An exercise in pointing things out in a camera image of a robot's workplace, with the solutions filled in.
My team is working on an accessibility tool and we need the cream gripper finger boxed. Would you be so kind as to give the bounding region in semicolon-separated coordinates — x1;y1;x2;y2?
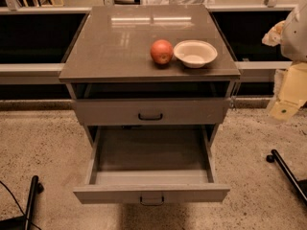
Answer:
268;62;307;122
262;21;285;47

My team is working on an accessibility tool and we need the red apple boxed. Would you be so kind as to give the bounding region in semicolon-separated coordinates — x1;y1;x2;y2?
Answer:
150;39;174;65

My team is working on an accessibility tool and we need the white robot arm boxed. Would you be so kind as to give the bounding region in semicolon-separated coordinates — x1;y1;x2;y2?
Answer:
262;0;307;122

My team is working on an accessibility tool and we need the grey drawer cabinet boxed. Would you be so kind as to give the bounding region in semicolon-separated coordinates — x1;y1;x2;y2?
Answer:
59;4;242;147

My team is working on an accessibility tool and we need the open grey middle drawer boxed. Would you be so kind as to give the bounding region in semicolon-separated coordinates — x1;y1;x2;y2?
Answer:
74;126;229;206

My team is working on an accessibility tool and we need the closed grey upper drawer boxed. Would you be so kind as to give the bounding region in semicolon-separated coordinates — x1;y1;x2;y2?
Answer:
73;98;230;126

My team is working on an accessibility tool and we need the grey metal railing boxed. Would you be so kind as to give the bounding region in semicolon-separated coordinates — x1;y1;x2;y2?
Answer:
0;0;307;85

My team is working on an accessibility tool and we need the white paper bowl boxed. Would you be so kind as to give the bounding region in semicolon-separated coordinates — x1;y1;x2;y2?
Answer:
174;40;218;69

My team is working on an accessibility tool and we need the black stand leg right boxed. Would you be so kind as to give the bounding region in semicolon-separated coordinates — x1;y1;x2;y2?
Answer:
266;149;307;205

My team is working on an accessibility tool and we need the black stand leg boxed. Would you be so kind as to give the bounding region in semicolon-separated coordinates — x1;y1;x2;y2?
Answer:
266;149;307;205
0;175;44;230

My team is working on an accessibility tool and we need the black stand leg left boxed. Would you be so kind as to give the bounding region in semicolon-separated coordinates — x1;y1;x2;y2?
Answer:
0;175;44;230

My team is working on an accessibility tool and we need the black cable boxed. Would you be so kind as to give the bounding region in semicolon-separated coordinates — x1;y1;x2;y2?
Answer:
0;180;42;230

